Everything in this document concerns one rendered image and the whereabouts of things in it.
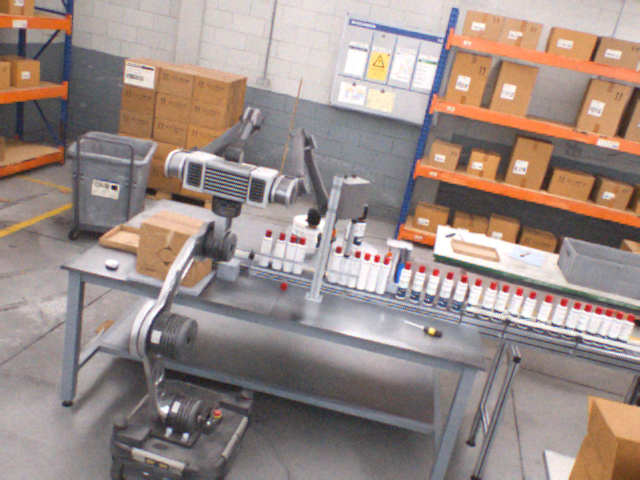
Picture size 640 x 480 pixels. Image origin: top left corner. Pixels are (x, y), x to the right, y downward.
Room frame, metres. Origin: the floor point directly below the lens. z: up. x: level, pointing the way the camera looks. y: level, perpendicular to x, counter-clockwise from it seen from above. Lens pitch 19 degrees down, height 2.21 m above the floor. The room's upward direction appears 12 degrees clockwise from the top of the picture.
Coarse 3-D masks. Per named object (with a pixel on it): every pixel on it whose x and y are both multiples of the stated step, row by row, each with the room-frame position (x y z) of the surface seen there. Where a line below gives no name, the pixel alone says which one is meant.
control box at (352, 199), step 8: (344, 184) 3.02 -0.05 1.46; (352, 184) 3.02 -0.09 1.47; (360, 184) 3.07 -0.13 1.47; (368, 184) 3.12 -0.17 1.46; (344, 192) 3.01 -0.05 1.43; (352, 192) 3.03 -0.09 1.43; (360, 192) 3.08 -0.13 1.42; (344, 200) 3.00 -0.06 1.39; (352, 200) 3.04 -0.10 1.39; (360, 200) 3.09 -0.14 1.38; (344, 208) 3.00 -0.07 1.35; (352, 208) 3.05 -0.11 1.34; (360, 208) 3.10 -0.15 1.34; (336, 216) 3.02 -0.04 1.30; (344, 216) 3.01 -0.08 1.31; (352, 216) 3.06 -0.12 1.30; (360, 216) 3.12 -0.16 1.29
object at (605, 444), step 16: (592, 400) 2.08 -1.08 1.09; (608, 400) 2.09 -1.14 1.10; (592, 416) 1.96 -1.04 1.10; (608, 416) 2.04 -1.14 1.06; (624, 416) 2.05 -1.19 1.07; (592, 432) 1.94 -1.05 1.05; (608, 432) 1.81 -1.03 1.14; (624, 432) 2.00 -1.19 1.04; (592, 448) 1.91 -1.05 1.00; (608, 448) 1.79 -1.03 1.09; (624, 448) 1.98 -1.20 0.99; (576, 464) 1.97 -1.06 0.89; (592, 464) 1.87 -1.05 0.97; (608, 464) 1.76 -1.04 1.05; (624, 464) 1.98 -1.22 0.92
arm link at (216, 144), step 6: (234, 126) 3.08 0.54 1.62; (240, 126) 3.09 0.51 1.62; (228, 132) 3.06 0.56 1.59; (234, 132) 3.07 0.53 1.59; (222, 138) 3.03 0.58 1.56; (228, 138) 3.05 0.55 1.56; (210, 144) 3.01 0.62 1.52; (216, 144) 3.01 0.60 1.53; (222, 144) 3.03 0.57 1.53; (192, 150) 2.96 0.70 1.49; (198, 150) 2.98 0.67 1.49; (204, 150) 2.98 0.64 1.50; (210, 150) 2.99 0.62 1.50; (216, 150) 3.01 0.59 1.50
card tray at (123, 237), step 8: (112, 232) 3.29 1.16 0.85; (120, 232) 3.36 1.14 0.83; (128, 232) 3.39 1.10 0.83; (136, 232) 3.39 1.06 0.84; (104, 240) 3.14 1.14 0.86; (112, 240) 3.14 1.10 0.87; (120, 240) 3.25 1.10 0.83; (128, 240) 3.27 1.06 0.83; (136, 240) 3.30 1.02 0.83; (120, 248) 3.13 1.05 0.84; (128, 248) 3.13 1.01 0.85; (136, 248) 3.13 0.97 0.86
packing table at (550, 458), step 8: (544, 456) 2.15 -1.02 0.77; (552, 456) 2.15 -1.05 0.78; (560, 456) 2.16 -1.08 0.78; (568, 456) 2.17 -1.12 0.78; (544, 464) 2.12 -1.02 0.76; (552, 464) 2.10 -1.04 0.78; (560, 464) 2.11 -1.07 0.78; (568, 464) 2.12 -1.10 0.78; (552, 472) 2.05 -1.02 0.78; (560, 472) 2.06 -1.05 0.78; (568, 472) 2.07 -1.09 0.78
